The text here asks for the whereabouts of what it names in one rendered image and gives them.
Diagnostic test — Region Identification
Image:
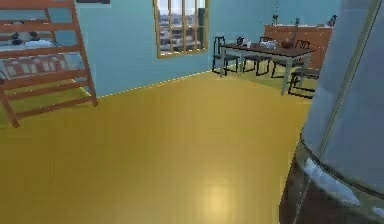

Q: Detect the brown long-necked vase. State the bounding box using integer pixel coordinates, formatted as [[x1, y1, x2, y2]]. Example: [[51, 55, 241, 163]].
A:
[[280, 17, 301, 50]]

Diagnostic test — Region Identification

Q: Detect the dark top dining table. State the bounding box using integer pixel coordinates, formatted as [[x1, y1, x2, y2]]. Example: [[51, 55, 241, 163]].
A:
[[218, 41, 316, 97]]

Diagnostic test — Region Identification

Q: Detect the large grey floor lamp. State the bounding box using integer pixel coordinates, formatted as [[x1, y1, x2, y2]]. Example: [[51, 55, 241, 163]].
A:
[[278, 0, 384, 224]]

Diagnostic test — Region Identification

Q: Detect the black and white plush toy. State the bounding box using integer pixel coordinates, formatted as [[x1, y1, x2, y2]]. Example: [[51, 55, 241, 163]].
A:
[[6, 20, 44, 48]]

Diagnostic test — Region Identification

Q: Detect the black metal chair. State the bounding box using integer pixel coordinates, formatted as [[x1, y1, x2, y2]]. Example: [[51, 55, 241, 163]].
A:
[[242, 36, 274, 77], [270, 39, 312, 80], [287, 67, 322, 100], [211, 35, 241, 77]]

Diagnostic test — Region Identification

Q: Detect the brown wooden sideboard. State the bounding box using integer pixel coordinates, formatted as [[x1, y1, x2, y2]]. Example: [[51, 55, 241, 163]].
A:
[[263, 23, 334, 70]]

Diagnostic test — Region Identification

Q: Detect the wooden framed window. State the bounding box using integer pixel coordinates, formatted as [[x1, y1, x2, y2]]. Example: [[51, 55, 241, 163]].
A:
[[152, 0, 211, 60]]

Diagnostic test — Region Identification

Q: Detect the dark framed wall picture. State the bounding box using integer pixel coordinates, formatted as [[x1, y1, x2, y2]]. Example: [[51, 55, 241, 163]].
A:
[[75, 0, 111, 5]]

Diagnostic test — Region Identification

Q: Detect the brown wooden shelf unit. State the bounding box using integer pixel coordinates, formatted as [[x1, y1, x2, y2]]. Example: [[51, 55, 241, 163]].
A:
[[0, 0, 99, 129]]

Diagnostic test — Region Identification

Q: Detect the dark hanging plant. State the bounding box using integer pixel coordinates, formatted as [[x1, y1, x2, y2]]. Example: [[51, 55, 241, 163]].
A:
[[271, 0, 281, 26]]

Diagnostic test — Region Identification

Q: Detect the black desk lamp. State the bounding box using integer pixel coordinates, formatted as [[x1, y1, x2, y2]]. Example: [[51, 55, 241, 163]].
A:
[[325, 14, 338, 28]]

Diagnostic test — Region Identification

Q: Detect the patterned folded blanket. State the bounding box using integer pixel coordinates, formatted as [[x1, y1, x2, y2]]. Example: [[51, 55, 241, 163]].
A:
[[0, 53, 86, 80]]

